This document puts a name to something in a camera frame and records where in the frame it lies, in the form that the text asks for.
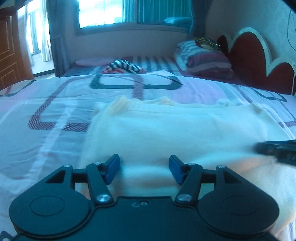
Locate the striped bed sheet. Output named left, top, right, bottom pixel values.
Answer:
left=61, top=56, right=246, bottom=85

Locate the white charging cable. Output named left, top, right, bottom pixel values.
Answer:
left=286, top=9, right=296, bottom=96

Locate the red black striped garment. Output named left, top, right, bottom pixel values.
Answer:
left=102, top=59, right=147, bottom=74

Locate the red heart-shaped headboard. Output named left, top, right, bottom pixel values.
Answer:
left=217, top=27, right=295, bottom=95

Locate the pastel patterned bed quilt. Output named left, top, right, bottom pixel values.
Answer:
left=1, top=70, right=295, bottom=235

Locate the striped purple pillow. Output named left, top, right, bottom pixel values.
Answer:
left=174, top=40, right=234, bottom=79

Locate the window with teal blinds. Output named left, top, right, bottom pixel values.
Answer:
left=73, top=0, right=193, bottom=35

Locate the cream knitted sweater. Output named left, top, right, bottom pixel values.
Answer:
left=78, top=96, right=295, bottom=240

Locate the grey window curtain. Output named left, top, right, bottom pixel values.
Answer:
left=190, top=0, right=212, bottom=38

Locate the brown wooden door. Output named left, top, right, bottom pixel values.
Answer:
left=1, top=7, right=34, bottom=89

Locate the gold patterned item on pillow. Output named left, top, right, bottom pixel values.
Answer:
left=193, top=37, right=221, bottom=51

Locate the grey curtain by door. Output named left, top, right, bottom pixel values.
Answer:
left=46, top=0, right=70, bottom=77

